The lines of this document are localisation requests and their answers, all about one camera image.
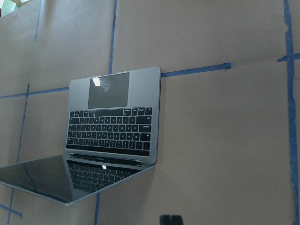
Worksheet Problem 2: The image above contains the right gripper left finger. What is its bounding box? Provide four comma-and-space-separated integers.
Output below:
159, 215, 172, 225

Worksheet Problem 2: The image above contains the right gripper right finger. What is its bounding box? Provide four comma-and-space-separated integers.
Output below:
171, 215, 182, 225

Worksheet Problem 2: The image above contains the grey laptop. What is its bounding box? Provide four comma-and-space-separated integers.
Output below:
0, 66, 161, 205

